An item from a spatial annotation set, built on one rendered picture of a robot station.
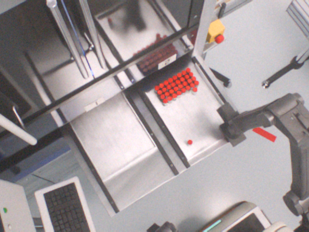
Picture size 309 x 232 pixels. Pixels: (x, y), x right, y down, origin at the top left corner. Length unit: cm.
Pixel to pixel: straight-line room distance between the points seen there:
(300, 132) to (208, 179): 157
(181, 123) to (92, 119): 38
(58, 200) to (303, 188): 99
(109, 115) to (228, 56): 131
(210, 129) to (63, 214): 71
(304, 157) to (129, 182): 79
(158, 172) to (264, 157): 114
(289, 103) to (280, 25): 196
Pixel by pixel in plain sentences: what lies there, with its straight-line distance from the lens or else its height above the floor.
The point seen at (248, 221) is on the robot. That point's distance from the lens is 151.
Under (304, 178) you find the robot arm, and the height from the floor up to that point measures 139.
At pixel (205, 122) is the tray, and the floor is 88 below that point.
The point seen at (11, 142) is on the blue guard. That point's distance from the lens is 151.
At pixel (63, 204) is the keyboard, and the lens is 173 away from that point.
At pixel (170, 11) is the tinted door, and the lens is 128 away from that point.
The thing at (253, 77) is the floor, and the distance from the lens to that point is 276.
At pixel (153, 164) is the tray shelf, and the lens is 164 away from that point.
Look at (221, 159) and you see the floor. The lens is 257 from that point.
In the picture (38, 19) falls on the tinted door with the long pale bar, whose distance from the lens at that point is 95.
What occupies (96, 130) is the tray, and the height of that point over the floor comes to 88.
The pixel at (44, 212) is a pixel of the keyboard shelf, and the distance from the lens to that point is 176.
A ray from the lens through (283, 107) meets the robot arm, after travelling 105.
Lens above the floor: 251
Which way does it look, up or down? 75 degrees down
